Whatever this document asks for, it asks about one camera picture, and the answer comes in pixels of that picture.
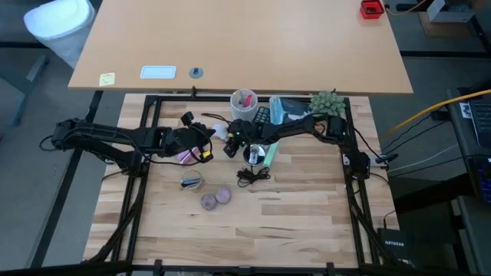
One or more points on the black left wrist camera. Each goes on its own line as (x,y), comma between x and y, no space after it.
(187,119)

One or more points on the red marker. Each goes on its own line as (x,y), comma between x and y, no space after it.
(248,101)

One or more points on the black calculator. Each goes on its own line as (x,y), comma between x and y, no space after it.
(262,114)

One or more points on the black Netgear router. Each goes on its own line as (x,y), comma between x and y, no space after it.
(393,243)

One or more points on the grey desk leg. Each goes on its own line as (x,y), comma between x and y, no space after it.
(30,90)

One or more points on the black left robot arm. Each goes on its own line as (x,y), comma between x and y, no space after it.
(115,136)

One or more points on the grey mounting bracket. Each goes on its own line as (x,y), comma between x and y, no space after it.
(385,158)

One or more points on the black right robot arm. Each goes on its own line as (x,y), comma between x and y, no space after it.
(303,128)

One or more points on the mint green stapler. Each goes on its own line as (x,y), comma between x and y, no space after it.
(271,157)

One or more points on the white ribbed pen cup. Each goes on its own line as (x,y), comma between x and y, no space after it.
(243,113)

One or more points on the grey metal box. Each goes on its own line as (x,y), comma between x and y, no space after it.
(449,15)

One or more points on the tan wooden desk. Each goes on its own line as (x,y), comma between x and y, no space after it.
(238,42)

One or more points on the white frosted lightbulb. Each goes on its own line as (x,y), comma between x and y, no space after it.
(221,132)

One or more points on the pink pencil case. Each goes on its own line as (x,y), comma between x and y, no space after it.
(184,156)

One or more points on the yellow sticky note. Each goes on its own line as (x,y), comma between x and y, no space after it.
(106,79)

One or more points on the white rectangular card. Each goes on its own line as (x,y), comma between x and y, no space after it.
(157,72)

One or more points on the blue backlit keyboard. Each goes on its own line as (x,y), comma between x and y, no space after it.
(484,180)

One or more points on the black aluminium table frame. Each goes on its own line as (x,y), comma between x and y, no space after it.
(172,98)

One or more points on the red plastic box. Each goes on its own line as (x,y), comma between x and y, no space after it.
(371,9)

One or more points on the green succulent in pot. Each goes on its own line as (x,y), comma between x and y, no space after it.
(327,103)

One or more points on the black keyboard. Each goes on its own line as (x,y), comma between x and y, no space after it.
(481,119)

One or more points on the white trash bin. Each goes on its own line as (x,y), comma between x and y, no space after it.
(57,23)

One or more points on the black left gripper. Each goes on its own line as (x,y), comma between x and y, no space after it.
(184,140)

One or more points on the teal book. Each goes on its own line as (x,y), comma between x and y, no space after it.
(276,111)

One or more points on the brown cardboard box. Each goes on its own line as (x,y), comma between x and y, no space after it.
(433,30)

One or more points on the yellow marker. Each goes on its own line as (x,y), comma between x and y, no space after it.
(238,94)

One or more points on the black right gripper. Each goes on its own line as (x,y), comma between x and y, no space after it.
(247,132)

